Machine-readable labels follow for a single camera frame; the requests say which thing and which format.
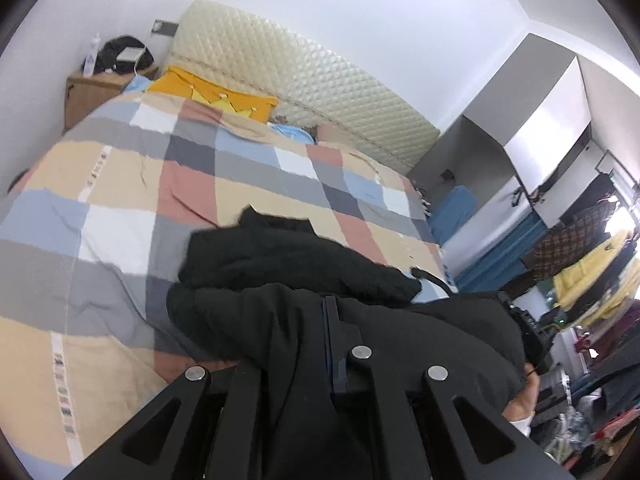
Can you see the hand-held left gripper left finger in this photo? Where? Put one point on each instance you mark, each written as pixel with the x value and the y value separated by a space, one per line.
pixel 240 410

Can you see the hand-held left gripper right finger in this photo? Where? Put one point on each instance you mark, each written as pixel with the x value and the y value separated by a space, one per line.
pixel 337 365

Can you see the black puffer jacket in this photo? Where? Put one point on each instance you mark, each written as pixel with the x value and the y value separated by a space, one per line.
pixel 280 260

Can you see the pile of mixed clothes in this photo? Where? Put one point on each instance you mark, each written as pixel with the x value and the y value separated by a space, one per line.
pixel 595 410

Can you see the person's right hand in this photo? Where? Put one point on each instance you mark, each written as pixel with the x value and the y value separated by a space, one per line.
pixel 522 397

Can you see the blue curtain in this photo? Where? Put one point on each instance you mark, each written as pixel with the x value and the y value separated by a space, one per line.
pixel 500 255

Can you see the yellow hanging garment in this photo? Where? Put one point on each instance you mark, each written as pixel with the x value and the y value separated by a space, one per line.
pixel 595 275

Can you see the brown checked hanging garment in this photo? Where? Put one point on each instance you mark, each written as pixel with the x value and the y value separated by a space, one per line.
pixel 570 240

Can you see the blue towel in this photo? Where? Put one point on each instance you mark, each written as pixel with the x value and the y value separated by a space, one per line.
pixel 452 212

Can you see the grey white wardrobe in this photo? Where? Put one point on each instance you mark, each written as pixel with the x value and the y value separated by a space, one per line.
pixel 540 105

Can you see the pink pillow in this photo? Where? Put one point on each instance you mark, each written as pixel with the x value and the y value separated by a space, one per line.
pixel 340 135

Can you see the light blue pillow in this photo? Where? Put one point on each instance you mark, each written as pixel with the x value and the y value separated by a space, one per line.
pixel 292 132

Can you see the checked bed blanket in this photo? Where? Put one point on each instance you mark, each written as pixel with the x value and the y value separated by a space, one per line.
pixel 115 185

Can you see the cream quilted headboard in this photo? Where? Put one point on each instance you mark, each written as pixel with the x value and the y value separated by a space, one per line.
pixel 310 75

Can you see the yellow pillow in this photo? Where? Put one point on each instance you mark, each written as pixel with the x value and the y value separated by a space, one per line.
pixel 200 87

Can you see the wooden nightstand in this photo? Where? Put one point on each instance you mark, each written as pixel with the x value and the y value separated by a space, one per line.
pixel 87 95

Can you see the white tablet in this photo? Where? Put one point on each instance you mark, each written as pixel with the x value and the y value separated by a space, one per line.
pixel 130 55

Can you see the black bag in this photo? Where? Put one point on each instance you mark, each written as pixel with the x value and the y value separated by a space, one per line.
pixel 107 55

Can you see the white plastic bottle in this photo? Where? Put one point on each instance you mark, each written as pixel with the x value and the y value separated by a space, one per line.
pixel 91 57

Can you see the grey wall socket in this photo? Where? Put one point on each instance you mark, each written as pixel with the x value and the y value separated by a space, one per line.
pixel 165 28

